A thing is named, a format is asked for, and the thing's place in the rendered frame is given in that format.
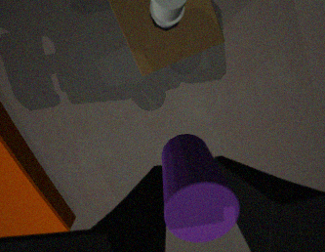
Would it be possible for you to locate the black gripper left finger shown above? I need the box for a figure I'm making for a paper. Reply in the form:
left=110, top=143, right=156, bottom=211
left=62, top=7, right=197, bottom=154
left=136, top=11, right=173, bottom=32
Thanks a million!
left=0, top=165, right=166, bottom=252

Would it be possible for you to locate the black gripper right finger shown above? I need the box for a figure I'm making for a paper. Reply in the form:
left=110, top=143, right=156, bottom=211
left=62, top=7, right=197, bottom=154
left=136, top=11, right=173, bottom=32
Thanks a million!
left=214, top=156, right=325, bottom=252

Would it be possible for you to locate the grey marker with black tip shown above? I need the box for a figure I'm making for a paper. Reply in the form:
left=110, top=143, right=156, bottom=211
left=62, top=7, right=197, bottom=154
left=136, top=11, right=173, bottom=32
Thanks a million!
left=149, top=0, right=186, bottom=27

